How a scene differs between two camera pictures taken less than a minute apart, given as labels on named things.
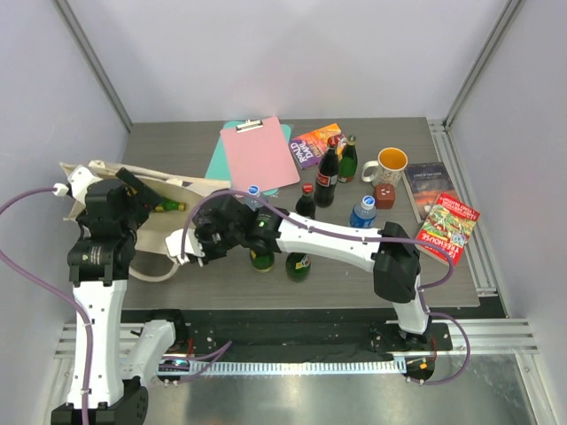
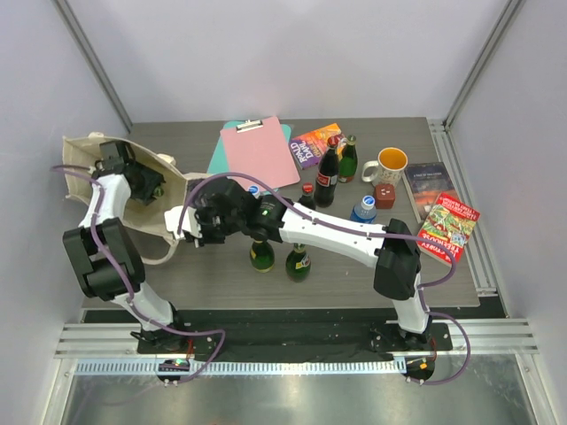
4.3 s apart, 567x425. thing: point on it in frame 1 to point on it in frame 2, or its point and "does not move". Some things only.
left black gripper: [143, 200] to [151, 179]
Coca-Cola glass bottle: [329, 173] does not move
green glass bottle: [262, 263] does not move
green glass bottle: [349, 161] does not move
